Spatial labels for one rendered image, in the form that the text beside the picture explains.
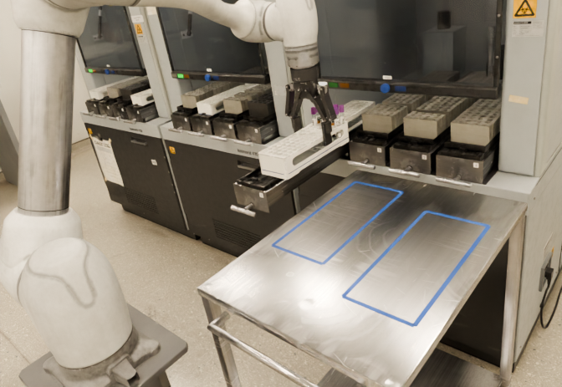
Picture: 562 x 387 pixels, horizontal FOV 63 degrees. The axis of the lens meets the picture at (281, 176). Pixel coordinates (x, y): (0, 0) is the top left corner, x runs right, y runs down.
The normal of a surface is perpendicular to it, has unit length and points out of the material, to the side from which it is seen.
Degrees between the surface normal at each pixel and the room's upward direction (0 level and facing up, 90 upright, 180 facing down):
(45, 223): 51
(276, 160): 90
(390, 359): 0
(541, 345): 0
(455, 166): 90
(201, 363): 0
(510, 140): 90
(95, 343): 92
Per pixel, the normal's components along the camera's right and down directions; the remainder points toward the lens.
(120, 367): -0.06, -0.87
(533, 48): -0.65, 0.41
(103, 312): 0.83, 0.06
